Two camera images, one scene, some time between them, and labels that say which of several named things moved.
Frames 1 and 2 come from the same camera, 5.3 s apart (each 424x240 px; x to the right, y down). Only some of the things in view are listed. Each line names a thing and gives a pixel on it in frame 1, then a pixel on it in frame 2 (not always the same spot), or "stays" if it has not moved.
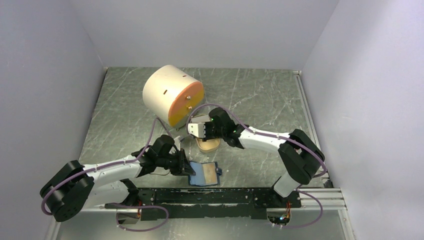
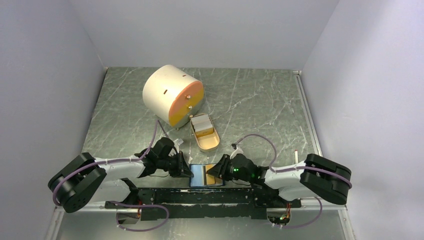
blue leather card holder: x=207 y=174 stays
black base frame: x=159 y=203 stays
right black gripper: x=207 y=136 → x=220 y=168
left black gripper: x=183 y=166 stays
